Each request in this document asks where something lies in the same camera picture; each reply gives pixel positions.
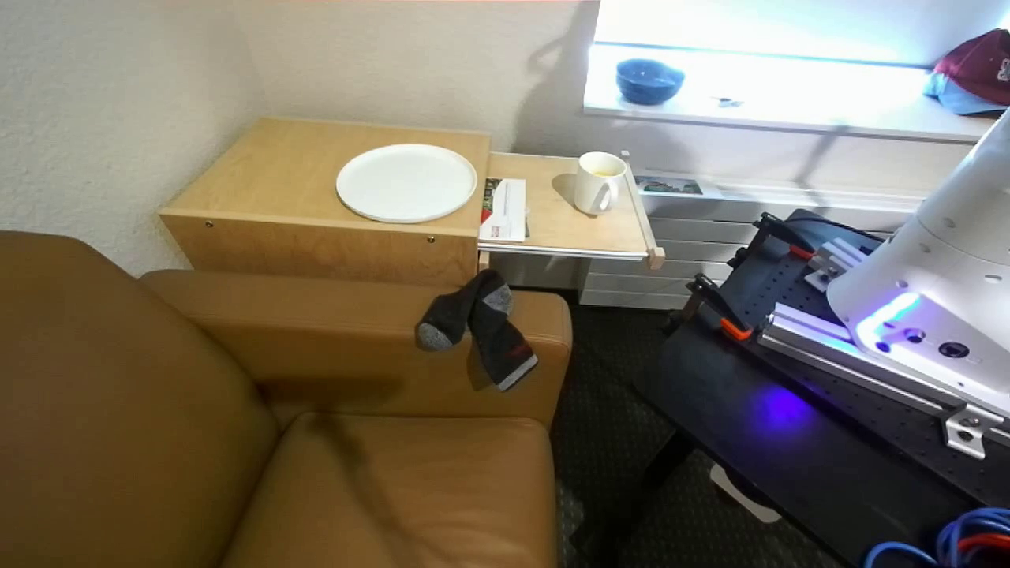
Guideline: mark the brown leather armchair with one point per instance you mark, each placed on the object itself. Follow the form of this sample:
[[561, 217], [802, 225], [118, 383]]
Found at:
[[129, 443]]

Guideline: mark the dark blue bowl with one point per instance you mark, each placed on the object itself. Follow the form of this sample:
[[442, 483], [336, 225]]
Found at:
[[647, 80]]

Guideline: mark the green leaflet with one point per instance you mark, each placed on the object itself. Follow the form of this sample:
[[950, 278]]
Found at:
[[491, 201]]

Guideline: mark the aluminium mounting rail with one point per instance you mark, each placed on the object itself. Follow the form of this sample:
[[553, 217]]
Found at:
[[832, 343]]

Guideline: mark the white round plate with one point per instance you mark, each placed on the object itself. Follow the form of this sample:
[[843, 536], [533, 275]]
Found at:
[[405, 183]]

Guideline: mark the silver metal corner bracket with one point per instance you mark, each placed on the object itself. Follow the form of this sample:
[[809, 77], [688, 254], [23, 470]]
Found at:
[[967, 434]]

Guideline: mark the light wooden side table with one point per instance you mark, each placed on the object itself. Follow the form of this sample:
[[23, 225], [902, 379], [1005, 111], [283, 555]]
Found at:
[[262, 178]]

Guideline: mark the white brochure with red print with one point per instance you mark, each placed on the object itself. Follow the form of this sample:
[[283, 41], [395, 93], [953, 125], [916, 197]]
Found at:
[[509, 211]]

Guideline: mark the maroon cap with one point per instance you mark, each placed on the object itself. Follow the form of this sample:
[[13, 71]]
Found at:
[[981, 63]]

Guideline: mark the black robot table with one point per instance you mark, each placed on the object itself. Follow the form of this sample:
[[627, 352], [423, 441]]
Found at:
[[760, 443]]

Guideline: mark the white ceramic mug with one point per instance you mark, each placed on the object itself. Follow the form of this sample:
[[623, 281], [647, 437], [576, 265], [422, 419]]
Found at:
[[602, 178]]

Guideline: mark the wooden pull-out tray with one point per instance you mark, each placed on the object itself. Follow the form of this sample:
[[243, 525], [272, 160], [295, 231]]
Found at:
[[563, 228]]

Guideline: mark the dark grey sock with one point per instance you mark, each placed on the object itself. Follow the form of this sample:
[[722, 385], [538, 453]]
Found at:
[[445, 315]]

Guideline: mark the light blue cap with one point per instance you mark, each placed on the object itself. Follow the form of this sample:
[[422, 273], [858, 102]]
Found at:
[[950, 99]]

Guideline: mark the grey sock with red stripe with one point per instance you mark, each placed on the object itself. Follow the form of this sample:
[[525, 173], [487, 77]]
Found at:
[[507, 343]]

